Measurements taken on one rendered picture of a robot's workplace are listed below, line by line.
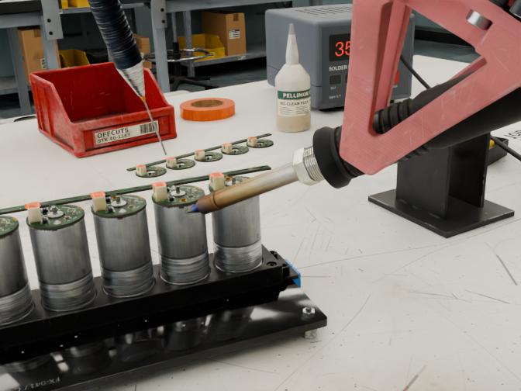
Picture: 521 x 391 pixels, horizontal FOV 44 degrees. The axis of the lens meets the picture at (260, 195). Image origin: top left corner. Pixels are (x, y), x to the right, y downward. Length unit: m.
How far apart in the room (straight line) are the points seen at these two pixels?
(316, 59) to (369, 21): 0.46
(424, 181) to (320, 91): 0.27
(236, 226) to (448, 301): 0.11
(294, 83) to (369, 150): 0.38
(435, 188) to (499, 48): 0.23
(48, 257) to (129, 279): 0.04
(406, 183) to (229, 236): 0.17
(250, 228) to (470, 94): 0.14
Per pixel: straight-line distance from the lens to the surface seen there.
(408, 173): 0.44
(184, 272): 0.31
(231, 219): 0.31
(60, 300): 0.30
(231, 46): 4.94
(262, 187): 0.26
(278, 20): 0.76
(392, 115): 0.24
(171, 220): 0.30
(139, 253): 0.30
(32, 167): 0.58
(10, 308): 0.30
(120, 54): 0.26
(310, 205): 0.45
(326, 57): 0.67
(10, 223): 0.30
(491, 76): 0.21
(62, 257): 0.29
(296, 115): 0.62
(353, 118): 0.23
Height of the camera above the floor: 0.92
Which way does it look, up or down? 21 degrees down
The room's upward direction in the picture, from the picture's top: 2 degrees counter-clockwise
